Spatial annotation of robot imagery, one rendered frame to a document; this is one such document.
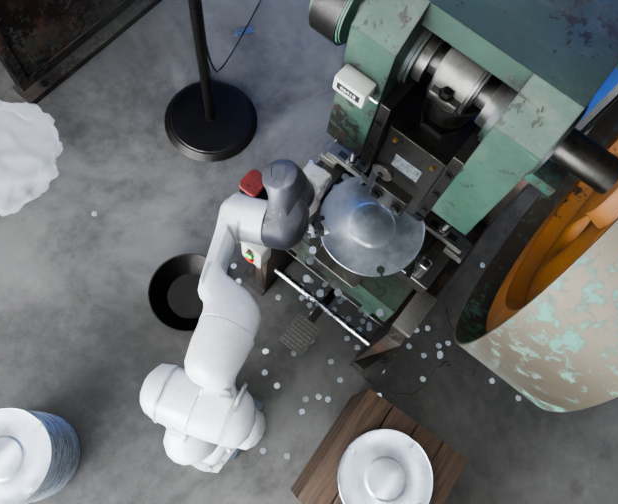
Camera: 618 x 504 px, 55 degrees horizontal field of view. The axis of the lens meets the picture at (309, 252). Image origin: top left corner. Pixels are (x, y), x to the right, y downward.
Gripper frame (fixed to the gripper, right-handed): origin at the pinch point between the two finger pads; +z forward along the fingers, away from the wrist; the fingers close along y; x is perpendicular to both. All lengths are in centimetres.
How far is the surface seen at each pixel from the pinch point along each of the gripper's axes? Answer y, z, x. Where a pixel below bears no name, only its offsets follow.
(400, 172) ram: -4.0, -14.7, 23.0
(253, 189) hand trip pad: -15.5, 0.5, -16.8
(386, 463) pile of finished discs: 62, 47, 0
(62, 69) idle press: -111, 48, -106
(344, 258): 7.8, 5.3, 3.9
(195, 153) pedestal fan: -66, 64, -57
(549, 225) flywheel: 13, -5, 53
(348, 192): -10.7, 6.7, 8.0
